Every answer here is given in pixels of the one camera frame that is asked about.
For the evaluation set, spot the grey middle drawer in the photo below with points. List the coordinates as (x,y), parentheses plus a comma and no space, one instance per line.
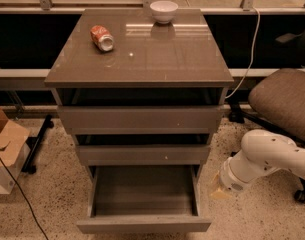
(142,154)

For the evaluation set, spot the crushed red soda can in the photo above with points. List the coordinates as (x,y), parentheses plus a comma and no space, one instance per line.
(102,38)

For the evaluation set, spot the white ceramic bowl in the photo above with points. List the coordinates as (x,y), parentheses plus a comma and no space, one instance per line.
(163,12)

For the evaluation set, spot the grey drawer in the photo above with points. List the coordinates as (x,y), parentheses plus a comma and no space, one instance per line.
(79,120)
(142,154)
(144,199)

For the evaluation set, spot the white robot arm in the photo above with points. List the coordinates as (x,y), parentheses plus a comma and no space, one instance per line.
(262,153)

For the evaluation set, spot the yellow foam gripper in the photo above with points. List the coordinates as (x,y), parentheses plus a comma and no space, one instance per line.
(232,180)

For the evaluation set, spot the cardboard box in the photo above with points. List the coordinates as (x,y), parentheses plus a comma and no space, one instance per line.
(13,152)

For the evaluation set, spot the grey drawer cabinet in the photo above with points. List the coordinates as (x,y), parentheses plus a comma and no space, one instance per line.
(151,65)

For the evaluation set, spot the grey top drawer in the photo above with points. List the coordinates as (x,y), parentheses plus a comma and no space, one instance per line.
(79,120)

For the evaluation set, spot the brown office chair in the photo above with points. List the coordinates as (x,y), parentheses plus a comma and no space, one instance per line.
(279,105)

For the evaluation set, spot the grey bottom drawer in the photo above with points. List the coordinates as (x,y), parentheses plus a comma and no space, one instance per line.
(144,199)

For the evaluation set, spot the black stand leg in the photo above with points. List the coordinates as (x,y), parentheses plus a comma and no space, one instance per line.
(34,144)

